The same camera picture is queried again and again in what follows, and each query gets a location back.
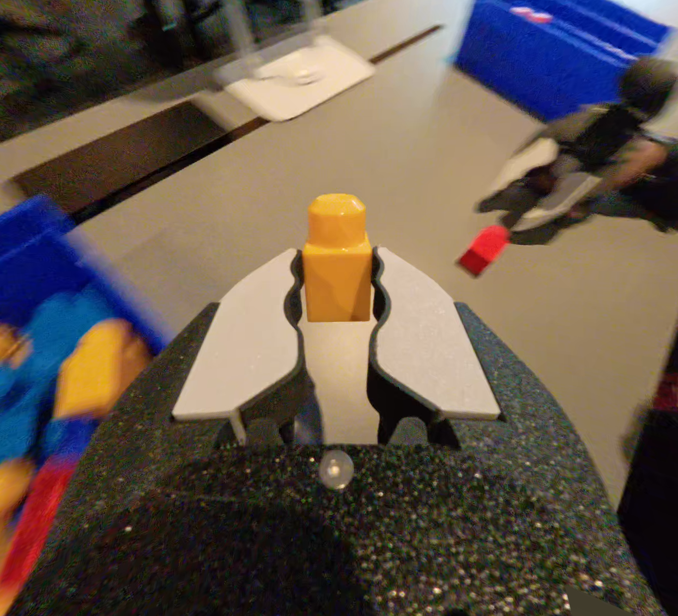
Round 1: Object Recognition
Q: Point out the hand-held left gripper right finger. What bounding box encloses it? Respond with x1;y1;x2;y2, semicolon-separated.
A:
365;245;503;422

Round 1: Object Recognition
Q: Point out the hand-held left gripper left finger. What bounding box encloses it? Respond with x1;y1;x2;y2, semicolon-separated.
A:
172;247;306;445

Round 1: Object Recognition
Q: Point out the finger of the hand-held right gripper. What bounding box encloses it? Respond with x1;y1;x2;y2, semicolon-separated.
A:
510;172;605;233
476;138;562;214

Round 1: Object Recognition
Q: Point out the blue plastic bin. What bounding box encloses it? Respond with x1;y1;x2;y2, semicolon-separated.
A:
0;196;173;616
454;0;672;122

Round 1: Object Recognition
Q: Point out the red single-stud block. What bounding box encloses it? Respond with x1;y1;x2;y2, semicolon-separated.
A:
458;225;510;277

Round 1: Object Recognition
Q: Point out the yellow single-stud block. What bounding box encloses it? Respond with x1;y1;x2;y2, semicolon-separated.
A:
302;194;373;322

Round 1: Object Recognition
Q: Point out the person's right forearm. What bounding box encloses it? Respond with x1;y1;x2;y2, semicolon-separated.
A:
625;150;678;232

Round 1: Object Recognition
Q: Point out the person's right hand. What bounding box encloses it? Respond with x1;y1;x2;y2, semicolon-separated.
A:
601;141;668;190

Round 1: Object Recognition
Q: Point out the blue two-stud block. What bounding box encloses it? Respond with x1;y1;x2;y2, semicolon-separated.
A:
0;292;128;463

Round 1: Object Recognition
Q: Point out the white rounded tray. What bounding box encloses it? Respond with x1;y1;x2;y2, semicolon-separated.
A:
222;36;377;122

